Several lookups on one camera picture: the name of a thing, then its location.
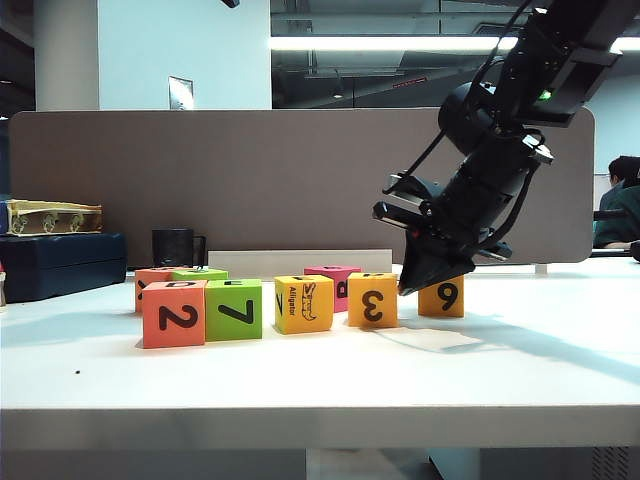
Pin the orange letter block D 2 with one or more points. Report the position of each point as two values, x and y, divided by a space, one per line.
172 320

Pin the small ceiling lamp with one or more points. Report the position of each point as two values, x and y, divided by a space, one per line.
337 94

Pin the green letter block D 3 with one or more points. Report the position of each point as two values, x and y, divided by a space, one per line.
200 275

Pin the grey cabinet with vent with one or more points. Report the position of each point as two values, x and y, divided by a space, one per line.
540 465

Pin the yellow letter block alligator E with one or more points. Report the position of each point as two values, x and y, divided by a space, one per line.
305 305

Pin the orange letter block Y 3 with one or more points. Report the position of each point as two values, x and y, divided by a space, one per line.
150 275

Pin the green letter block E 7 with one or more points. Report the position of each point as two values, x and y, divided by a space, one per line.
232 315

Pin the dark blue case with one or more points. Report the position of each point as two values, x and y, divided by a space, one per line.
60 265

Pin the seated person in dark top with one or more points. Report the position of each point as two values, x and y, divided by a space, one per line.
620 210

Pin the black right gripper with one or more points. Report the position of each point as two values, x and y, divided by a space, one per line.
465 215

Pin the white divider panel foot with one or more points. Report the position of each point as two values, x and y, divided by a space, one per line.
540 269

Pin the red LED sign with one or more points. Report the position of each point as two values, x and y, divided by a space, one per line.
409 83

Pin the yellow letter block A 9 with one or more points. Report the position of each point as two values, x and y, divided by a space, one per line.
445 302

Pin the red letter block B 4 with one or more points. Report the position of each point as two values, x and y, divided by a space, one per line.
339 292

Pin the yellow printed box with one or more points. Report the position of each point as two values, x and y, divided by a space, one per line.
55 220

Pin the small wall sign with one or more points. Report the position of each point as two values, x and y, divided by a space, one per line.
180 92

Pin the yellow letter block P 3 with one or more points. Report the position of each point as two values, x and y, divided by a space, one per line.
372 305

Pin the long beige box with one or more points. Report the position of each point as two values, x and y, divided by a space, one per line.
275 260

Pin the white table leg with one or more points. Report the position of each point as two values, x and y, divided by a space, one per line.
455 465

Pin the black mug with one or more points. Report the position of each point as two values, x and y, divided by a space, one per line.
172 247

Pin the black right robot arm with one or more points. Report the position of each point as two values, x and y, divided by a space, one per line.
575 50

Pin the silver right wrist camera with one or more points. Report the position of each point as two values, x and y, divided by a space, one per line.
415 187

